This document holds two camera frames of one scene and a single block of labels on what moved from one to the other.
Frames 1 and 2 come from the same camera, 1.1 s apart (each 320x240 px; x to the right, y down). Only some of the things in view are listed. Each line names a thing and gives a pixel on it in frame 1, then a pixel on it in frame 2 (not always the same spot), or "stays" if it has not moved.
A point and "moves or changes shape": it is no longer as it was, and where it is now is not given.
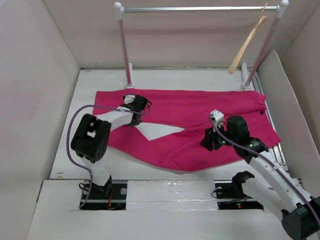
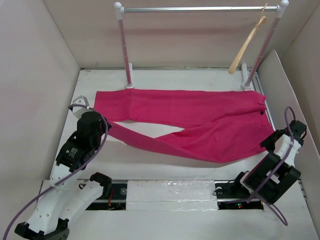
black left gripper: [133, 124] to [104, 127]
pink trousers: [189, 110] moves or changes shape
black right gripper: [209, 137] to [266, 142]
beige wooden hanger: [262, 20] stays
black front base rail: [115, 198] stays
